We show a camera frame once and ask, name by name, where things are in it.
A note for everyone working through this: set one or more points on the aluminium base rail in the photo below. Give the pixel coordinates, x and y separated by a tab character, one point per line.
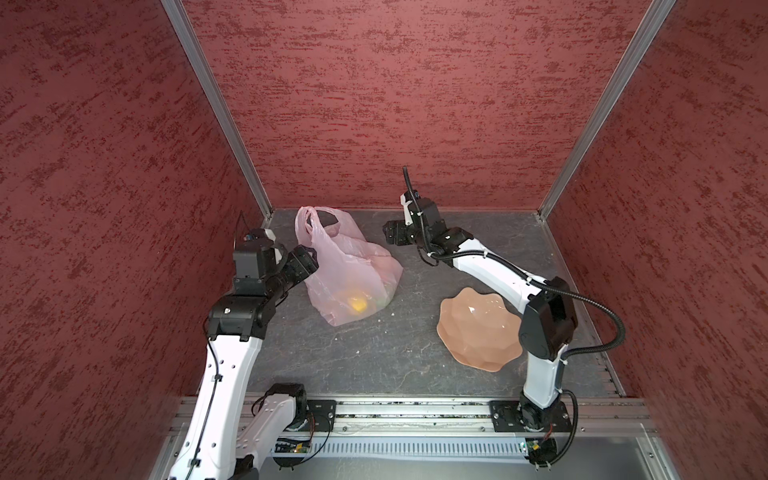
357	437

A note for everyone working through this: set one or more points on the right aluminium corner post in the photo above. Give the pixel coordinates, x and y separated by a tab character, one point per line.
648	28

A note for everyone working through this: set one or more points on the left aluminium corner post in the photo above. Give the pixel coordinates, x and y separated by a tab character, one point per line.
190	43

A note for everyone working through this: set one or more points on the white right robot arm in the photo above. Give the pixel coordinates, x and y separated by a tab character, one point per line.
548	320

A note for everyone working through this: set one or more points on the pink wavy bowl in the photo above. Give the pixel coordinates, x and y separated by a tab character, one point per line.
479	331

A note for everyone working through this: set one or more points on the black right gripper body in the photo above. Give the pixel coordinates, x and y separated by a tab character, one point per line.
409	234

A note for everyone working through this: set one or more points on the pink plastic bag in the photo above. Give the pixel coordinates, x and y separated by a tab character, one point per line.
348	265

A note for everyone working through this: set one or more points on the yellow fake lemon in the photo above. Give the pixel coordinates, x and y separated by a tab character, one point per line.
358	304

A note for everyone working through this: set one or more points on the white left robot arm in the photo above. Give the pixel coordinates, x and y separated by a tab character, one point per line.
228	372

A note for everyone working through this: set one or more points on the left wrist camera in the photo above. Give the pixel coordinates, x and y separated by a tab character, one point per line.
256	255

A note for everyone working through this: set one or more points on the aluminium corner post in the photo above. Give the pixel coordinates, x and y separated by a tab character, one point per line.
648	28
190	43

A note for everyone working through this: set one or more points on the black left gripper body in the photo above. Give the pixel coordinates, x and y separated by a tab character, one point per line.
295	267

